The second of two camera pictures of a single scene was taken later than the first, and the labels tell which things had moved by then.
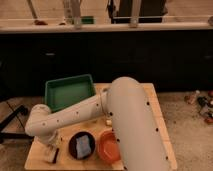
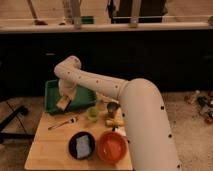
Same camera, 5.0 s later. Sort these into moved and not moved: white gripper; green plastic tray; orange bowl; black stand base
Moved: white gripper
Not moved: black stand base; green plastic tray; orange bowl
